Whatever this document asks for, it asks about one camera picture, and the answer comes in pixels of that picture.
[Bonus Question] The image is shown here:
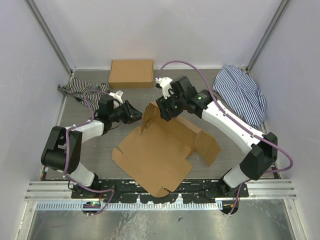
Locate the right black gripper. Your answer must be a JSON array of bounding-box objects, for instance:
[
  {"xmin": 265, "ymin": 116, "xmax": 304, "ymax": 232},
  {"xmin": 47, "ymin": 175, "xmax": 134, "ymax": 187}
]
[{"xmin": 156, "ymin": 88, "xmax": 186, "ymax": 121}]

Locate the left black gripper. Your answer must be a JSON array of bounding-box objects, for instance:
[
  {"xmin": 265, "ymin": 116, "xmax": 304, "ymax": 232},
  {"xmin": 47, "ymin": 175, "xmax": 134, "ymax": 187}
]
[{"xmin": 109, "ymin": 100, "xmax": 146, "ymax": 125}]

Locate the cardboard box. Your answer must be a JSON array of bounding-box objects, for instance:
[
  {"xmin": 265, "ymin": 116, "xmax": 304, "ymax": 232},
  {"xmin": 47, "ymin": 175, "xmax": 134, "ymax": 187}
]
[
  {"xmin": 112, "ymin": 102, "xmax": 221, "ymax": 198},
  {"xmin": 108, "ymin": 59, "xmax": 154, "ymax": 89}
]

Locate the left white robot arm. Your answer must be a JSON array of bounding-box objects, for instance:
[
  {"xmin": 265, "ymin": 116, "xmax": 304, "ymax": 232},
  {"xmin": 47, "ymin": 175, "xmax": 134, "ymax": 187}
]
[{"xmin": 40, "ymin": 95, "xmax": 143, "ymax": 199}]

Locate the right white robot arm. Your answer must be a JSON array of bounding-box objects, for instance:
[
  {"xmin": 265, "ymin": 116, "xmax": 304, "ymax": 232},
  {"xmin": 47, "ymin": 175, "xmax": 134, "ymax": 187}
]
[{"xmin": 155, "ymin": 76, "xmax": 278, "ymax": 198}]

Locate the folded closed cardboard box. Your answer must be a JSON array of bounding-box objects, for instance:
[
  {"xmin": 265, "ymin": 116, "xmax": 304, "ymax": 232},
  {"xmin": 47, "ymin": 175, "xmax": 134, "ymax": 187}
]
[{"xmin": 108, "ymin": 59, "xmax": 154, "ymax": 89}]

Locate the blue white striped cloth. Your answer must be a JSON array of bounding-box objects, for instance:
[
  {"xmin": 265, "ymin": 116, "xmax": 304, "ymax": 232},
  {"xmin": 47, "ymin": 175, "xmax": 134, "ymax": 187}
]
[{"xmin": 212, "ymin": 65, "xmax": 267, "ymax": 129}]

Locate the black white striped cloth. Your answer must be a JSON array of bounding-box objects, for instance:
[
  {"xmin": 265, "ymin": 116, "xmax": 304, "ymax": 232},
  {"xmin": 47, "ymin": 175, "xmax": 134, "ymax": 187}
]
[{"xmin": 57, "ymin": 77, "xmax": 111, "ymax": 110}]

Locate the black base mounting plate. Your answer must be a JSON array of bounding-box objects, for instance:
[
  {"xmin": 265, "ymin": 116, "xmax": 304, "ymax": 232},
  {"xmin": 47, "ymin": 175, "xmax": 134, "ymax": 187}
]
[{"xmin": 70, "ymin": 177, "xmax": 251, "ymax": 204}]

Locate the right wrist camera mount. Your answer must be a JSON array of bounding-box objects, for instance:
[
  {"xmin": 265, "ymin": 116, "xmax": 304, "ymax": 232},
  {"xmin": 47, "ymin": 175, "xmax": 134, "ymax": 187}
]
[{"xmin": 155, "ymin": 77, "xmax": 173, "ymax": 99}]

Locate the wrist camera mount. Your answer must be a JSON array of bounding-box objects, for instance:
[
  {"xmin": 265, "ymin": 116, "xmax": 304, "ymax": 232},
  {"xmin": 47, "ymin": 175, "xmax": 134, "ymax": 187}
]
[
  {"xmin": 109, "ymin": 90, "xmax": 124, "ymax": 108},
  {"xmin": 155, "ymin": 77, "xmax": 173, "ymax": 99}
]

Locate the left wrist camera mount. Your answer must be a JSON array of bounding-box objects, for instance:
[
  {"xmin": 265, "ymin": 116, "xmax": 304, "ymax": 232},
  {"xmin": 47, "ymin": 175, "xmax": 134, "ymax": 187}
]
[{"xmin": 109, "ymin": 90, "xmax": 124, "ymax": 108}]

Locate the aluminium front rail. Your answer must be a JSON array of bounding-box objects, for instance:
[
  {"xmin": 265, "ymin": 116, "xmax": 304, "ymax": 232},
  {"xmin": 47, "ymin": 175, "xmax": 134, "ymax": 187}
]
[{"xmin": 25, "ymin": 178, "xmax": 297, "ymax": 201}]

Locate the left aluminium frame post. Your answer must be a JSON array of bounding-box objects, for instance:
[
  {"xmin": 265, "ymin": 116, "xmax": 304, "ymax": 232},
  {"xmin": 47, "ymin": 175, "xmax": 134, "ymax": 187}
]
[{"xmin": 24, "ymin": 0, "xmax": 74, "ymax": 75}]

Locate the aluminium frame post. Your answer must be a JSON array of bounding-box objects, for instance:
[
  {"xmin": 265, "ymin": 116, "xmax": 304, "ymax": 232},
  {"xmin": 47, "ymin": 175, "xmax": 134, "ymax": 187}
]
[
  {"xmin": 24, "ymin": 0, "xmax": 74, "ymax": 75},
  {"xmin": 245, "ymin": 0, "xmax": 291, "ymax": 74}
]

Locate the slotted grey cable duct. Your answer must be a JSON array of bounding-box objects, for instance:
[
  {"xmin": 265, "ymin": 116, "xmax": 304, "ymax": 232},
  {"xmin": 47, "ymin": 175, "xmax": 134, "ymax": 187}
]
[{"xmin": 35, "ymin": 200, "xmax": 223, "ymax": 211}]

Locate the right aluminium frame post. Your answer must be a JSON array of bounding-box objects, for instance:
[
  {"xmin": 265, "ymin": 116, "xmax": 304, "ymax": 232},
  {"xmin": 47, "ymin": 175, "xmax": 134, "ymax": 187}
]
[{"xmin": 245, "ymin": 0, "xmax": 291, "ymax": 74}]

